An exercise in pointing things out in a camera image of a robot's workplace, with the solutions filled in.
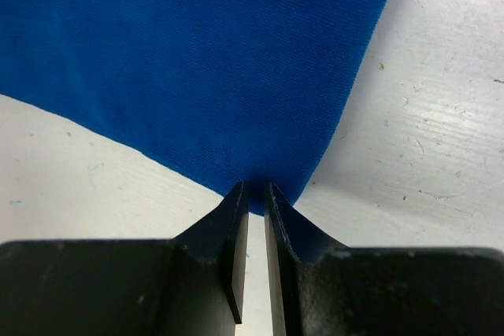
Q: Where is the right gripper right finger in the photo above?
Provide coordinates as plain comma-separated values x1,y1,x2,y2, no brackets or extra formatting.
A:
265,183,354,335

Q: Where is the blue towel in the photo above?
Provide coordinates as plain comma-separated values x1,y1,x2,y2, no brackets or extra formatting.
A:
1,0,387,213

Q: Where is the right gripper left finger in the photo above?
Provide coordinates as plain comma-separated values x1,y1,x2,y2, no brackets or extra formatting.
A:
169,181,249,324

